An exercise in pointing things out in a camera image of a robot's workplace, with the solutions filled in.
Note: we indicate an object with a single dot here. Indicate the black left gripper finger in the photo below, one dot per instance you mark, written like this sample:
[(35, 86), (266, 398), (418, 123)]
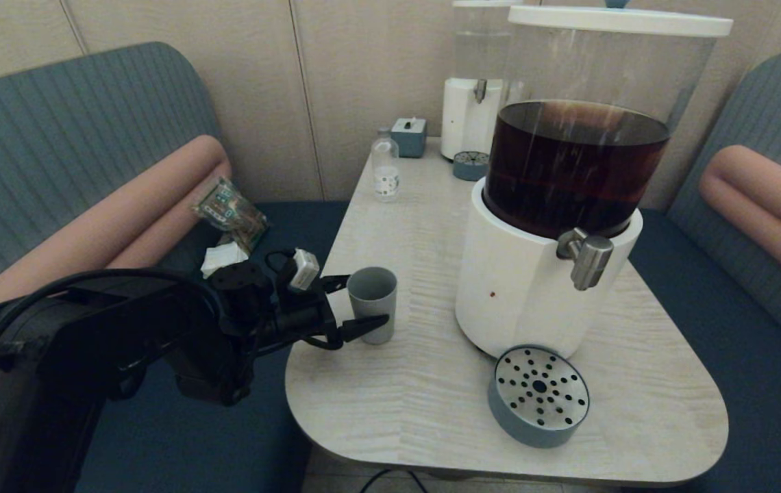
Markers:
[(334, 283), (360, 329)]

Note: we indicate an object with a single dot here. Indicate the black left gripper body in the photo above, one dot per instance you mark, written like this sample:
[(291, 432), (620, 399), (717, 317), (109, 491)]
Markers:
[(301, 318)]

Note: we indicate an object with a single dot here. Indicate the grey plastic cup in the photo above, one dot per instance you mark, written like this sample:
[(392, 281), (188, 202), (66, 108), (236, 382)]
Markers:
[(377, 301)]

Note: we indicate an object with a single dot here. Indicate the silver metal dispenser tap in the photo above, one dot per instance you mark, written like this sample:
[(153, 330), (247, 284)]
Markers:
[(589, 263)]

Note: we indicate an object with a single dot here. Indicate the white folded napkin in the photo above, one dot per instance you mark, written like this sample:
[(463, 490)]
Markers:
[(222, 255)]

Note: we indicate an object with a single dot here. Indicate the clear plastic bottle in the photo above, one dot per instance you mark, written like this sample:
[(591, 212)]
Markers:
[(386, 178)]

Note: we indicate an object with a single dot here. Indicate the green snack packet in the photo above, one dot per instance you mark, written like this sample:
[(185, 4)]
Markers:
[(229, 209)]

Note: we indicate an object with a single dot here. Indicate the small blue tissue box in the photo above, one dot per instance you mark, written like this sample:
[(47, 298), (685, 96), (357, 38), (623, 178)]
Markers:
[(410, 140)]

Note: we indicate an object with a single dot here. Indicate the large dispenser with dark tea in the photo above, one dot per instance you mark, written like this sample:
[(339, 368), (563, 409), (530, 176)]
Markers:
[(521, 294)]

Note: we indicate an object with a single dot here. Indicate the small blue drip tray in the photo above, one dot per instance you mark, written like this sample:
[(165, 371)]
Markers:
[(469, 168)]

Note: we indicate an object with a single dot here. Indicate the large blue perforated drip tray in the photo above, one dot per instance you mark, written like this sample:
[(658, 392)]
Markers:
[(538, 390)]

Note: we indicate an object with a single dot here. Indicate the small white water dispenser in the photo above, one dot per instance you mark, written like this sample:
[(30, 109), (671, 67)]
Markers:
[(466, 116)]

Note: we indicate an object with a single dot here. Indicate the blue booth sofa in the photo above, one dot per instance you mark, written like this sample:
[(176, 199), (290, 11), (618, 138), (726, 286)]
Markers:
[(55, 137), (760, 383)]

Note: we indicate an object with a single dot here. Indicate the small white dispenser lid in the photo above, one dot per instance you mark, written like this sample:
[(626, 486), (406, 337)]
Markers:
[(483, 5)]

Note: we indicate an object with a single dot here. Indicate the large white dispenser lid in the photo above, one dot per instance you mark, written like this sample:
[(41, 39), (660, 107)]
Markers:
[(616, 22)]

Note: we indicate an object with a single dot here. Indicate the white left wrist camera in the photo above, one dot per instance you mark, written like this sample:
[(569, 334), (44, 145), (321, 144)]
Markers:
[(304, 268)]

